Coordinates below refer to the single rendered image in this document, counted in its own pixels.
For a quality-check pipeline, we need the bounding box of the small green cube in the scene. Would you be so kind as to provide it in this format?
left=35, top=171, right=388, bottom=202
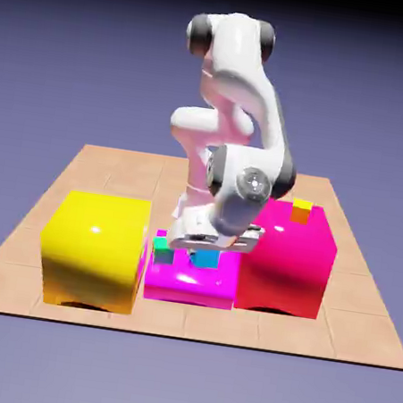
left=148, top=235, right=178, bottom=267

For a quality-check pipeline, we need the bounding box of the small yellow cube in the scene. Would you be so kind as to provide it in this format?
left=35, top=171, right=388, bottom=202
left=288, top=197, right=315, bottom=227

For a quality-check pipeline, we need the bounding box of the small blue cube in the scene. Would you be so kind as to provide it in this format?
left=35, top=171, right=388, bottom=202
left=187, top=245, right=222, bottom=273

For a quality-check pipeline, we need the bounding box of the large yellow box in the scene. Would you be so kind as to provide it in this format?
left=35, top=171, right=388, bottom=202
left=30, top=185, right=155, bottom=318

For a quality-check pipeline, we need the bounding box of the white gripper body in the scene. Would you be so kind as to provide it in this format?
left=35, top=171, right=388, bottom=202
left=165, top=213, right=267, bottom=263

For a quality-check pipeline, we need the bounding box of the large red box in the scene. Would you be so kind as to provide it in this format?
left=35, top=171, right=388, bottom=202
left=231, top=194, right=345, bottom=323

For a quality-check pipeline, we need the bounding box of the large magenta box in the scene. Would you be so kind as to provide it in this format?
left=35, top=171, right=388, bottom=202
left=141, top=228, right=245, bottom=313

